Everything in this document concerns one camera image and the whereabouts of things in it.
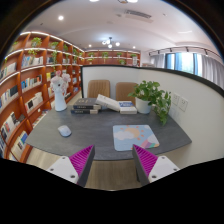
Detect leaning white book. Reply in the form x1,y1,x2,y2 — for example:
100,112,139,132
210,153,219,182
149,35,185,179
96,94,120,112

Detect grey window curtain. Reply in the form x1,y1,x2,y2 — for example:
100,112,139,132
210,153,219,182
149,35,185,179
202,56,224,90

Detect blue and white book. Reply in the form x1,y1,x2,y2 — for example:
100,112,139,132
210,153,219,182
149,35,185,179
119,101,137,114

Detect back wall orange bookshelf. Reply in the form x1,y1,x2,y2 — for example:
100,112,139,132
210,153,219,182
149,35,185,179
83,49,141,67

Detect top dark book of stack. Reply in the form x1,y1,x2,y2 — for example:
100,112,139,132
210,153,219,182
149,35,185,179
73,98,101,110

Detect green potted plant white pot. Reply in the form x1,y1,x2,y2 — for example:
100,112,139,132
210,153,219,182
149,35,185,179
128,80,171,125

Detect left tan chair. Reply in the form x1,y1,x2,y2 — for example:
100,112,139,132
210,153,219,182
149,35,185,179
87,80,110,98

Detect white computer mouse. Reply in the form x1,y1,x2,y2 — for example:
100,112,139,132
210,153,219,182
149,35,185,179
58,125,72,137

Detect orange wooden bookshelf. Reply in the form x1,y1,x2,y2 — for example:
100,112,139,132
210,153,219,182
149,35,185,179
0,31,83,162

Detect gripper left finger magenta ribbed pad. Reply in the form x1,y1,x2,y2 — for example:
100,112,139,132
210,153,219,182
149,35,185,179
47,145,95,187

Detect bottom dark book of stack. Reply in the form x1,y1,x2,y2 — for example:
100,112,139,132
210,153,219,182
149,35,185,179
71,109,98,114

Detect white vase with pink flowers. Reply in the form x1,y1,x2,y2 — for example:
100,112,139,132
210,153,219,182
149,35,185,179
50,70,71,112

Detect pastel cloud mouse pad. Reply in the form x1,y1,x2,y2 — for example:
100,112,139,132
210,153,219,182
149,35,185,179
113,125,160,152

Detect tan chair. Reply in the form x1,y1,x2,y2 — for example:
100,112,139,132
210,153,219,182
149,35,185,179
115,82,136,104
87,80,110,98

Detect right white wall socket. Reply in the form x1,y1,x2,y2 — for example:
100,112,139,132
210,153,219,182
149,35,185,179
178,97,188,112

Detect white wall socket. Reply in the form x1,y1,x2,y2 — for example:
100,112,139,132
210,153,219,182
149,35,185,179
178,97,188,112
172,93,180,106

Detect right tan chair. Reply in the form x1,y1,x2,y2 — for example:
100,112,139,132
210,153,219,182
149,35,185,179
115,82,136,104

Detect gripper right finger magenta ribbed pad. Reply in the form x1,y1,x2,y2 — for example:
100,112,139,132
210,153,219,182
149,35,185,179
132,145,179,186

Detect ceiling air conditioner vent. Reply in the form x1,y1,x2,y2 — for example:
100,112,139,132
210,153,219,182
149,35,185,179
124,9,152,19

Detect left white wall socket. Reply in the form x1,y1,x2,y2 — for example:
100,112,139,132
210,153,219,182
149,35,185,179
172,93,180,106

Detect dark book of stack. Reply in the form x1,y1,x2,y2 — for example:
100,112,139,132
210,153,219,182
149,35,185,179
73,98,101,110
71,109,98,114

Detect ceiling chandelier lamp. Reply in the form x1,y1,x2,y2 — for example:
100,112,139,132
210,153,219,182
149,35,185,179
102,37,120,49

